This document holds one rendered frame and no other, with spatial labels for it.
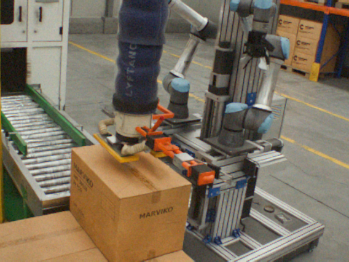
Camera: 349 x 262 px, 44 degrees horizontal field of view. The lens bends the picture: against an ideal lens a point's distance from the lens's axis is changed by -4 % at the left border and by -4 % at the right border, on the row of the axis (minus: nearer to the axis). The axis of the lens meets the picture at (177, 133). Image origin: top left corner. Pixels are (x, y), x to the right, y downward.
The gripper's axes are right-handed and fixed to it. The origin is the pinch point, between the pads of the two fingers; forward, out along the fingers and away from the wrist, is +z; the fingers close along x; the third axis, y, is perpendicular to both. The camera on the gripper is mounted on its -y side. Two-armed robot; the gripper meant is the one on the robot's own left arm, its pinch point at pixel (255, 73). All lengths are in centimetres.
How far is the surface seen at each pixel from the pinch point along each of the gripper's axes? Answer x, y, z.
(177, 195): -10, 30, 62
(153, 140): -13, 46, 32
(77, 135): -158, 8, 90
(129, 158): -25, 50, 45
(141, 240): -12, 48, 84
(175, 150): -2, 41, 33
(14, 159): -141, 66, 93
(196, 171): 20, 48, 32
